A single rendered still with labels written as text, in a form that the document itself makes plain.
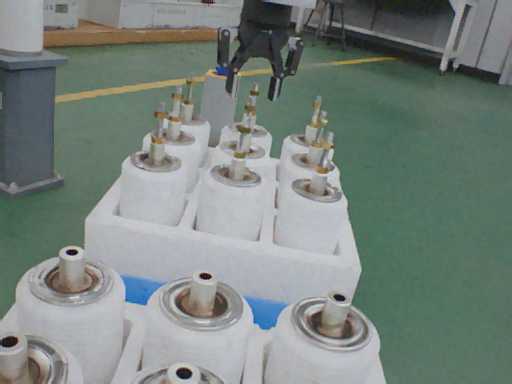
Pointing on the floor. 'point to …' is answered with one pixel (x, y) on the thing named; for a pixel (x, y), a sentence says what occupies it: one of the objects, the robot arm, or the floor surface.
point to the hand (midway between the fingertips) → (253, 90)
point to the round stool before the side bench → (329, 23)
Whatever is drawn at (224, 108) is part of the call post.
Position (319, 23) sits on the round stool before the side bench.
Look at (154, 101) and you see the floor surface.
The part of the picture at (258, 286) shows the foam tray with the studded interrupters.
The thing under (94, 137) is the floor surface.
